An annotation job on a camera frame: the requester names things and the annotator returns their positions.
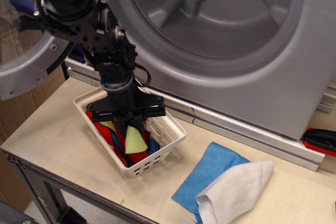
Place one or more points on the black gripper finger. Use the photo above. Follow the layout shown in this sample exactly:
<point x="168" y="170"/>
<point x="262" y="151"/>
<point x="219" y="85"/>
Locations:
<point x="121" y="129"/>
<point x="137" y="123"/>

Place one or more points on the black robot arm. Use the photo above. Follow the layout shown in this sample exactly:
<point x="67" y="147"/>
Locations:
<point x="108" y="50"/>

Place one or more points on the small red felt cloth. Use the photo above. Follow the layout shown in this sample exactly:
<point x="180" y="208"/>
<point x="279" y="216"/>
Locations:
<point x="103" y="132"/>

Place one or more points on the grey toy washing machine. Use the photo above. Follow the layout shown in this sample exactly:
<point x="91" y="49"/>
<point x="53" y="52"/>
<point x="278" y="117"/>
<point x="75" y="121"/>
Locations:
<point x="264" y="62"/>

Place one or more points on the white plastic basket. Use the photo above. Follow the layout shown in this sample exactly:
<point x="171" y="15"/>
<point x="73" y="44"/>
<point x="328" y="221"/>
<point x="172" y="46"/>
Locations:
<point x="165" y="130"/>

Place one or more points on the white felt cloth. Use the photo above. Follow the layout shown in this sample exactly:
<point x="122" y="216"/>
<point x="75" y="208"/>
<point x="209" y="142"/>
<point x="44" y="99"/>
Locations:
<point x="234" y="192"/>

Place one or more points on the metal table frame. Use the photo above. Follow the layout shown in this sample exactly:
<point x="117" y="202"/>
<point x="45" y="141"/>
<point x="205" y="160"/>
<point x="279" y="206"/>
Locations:
<point x="46" y="188"/>

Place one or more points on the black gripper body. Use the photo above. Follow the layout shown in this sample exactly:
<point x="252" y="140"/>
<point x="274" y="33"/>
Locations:
<point x="126" y="102"/>

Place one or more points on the yellow-green felt cloth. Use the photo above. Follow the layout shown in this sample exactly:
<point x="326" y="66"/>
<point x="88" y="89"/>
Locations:
<point x="132" y="143"/>

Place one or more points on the red black tool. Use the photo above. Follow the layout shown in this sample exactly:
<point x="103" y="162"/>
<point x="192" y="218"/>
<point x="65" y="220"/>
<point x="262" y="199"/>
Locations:
<point x="319" y="140"/>

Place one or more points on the grey round machine door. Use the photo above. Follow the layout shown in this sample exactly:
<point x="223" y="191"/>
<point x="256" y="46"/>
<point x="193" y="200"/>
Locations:
<point x="23" y="58"/>

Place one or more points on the blue felt cloth in basket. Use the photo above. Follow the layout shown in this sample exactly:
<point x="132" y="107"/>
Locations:
<point x="152" y="147"/>

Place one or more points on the aluminium extrusion rail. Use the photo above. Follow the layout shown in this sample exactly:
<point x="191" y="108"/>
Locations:
<point x="273" y="143"/>

